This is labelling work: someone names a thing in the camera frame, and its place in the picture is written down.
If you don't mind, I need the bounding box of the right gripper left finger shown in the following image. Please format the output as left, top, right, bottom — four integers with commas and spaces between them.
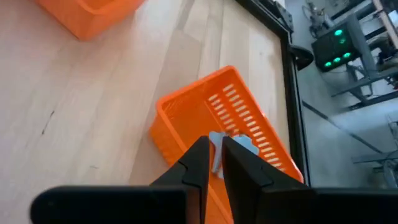
30, 136, 210, 224

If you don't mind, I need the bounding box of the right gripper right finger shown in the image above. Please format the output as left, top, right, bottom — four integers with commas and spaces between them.
221, 136, 398, 224

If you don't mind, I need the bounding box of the light blue staple remover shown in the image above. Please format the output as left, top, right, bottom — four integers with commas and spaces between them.
208, 130, 260, 180

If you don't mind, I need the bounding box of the orange plastic basket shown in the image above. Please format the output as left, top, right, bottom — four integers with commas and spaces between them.
149, 65, 305, 224
32, 0, 146, 41

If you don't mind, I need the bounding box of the grey metal stand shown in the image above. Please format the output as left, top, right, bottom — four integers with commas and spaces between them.
353, 114, 398, 189

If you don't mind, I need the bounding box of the black computer with lit fans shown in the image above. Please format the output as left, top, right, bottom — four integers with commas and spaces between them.
311, 20, 362, 73

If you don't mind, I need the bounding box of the grey metal desk leg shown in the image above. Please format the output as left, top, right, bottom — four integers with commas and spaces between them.
331, 12, 398, 110

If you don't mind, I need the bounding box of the black frame clamp knob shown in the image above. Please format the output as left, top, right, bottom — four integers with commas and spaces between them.
289, 45, 315, 71

